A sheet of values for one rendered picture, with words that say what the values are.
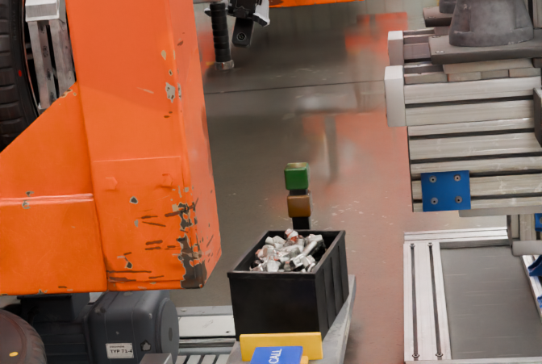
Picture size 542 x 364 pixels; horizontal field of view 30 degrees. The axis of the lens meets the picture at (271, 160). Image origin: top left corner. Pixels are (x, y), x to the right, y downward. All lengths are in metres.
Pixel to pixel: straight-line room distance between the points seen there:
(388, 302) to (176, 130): 1.42
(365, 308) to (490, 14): 1.21
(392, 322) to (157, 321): 0.95
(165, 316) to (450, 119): 0.65
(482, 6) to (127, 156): 0.68
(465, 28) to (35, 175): 0.79
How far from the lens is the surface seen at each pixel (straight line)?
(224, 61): 2.28
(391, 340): 2.62
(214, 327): 2.60
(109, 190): 1.60
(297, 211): 1.74
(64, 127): 1.62
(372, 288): 2.95
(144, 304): 1.91
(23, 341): 1.58
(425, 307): 2.22
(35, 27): 1.93
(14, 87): 1.92
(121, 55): 1.54
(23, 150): 1.66
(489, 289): 2.35
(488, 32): 1.82
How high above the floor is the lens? 1.10
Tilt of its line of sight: 14 degrees down
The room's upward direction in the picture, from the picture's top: 6 degrees counter-clockwise
